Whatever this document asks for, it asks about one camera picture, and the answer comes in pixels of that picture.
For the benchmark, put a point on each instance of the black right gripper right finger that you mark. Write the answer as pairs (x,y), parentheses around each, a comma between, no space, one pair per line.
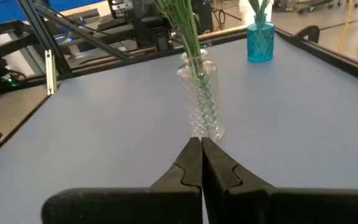
(275,208)

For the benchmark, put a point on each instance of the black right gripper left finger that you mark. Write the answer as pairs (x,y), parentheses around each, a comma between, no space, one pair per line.
(120,208)

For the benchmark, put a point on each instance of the clear glass vase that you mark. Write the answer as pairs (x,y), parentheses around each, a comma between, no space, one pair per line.
(204,102)

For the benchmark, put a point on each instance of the blue glass vase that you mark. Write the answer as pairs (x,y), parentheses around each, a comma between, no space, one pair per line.
(259,43)

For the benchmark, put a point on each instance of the black electronics rack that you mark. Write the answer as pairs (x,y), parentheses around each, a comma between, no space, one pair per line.
(141,18)

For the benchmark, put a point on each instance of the black upright box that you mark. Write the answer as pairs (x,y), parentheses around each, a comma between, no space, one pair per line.
(204,15)

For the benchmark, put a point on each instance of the silver metal bracket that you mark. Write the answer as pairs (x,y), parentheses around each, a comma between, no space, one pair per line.
(51,71)

